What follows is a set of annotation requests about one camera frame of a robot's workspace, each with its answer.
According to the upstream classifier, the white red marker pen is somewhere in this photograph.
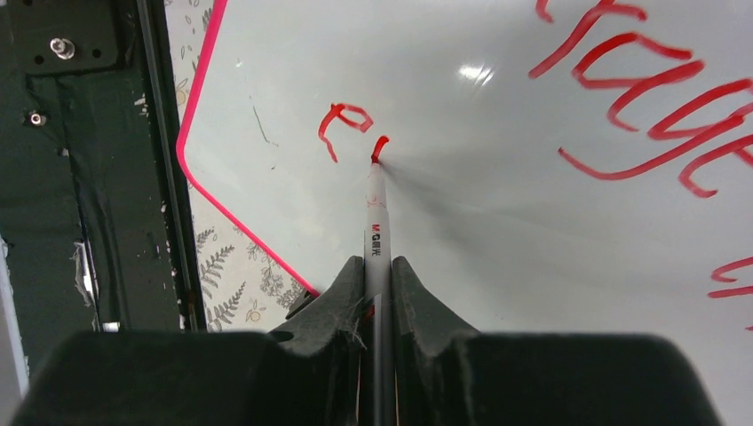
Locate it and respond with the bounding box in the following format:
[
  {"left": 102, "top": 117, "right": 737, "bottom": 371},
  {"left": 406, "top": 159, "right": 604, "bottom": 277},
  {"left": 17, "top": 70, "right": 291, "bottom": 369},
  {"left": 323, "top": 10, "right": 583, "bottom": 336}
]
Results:
[{"left": 359, "top": 136, "right": 397, "bottom": 425}]

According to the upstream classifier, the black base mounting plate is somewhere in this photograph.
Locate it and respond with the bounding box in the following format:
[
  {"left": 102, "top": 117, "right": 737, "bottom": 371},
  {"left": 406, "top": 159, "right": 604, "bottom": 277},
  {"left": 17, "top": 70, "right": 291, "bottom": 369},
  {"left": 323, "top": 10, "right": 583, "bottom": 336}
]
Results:
[{"left": 1, "top": 1, "right": 206, "bottom": 376}]

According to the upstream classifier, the black whiteboard clip lower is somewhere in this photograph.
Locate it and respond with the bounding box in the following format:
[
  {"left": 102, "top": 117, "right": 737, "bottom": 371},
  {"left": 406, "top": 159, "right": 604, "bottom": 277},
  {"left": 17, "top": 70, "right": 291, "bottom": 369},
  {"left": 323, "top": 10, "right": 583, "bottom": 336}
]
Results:
[{"left": 285, "top": 289, "right": 317, "bottom": 320}]

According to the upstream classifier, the pink framed whiteboard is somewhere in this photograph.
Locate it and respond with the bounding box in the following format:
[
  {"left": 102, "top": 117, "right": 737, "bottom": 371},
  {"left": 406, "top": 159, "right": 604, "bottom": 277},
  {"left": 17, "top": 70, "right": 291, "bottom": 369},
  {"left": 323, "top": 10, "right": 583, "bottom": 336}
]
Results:
[{"left": 178, "top": 1, "right": 752, "bottom": 425}]

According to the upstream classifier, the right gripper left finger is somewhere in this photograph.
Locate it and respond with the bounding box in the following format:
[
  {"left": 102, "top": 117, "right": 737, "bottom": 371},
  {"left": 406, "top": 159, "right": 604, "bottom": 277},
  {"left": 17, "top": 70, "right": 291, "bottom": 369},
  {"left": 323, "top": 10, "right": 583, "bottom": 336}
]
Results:
[{"left": 270, "top": 256, "right": 364, "bottom": 425}]

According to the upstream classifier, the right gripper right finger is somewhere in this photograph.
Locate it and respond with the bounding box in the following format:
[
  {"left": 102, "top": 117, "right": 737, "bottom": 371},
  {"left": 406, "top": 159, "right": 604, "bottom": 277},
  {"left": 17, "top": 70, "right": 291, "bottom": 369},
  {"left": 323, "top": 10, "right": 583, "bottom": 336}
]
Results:
[{"left": 392, "top": 256, "right": 478, "bottom": 425}]

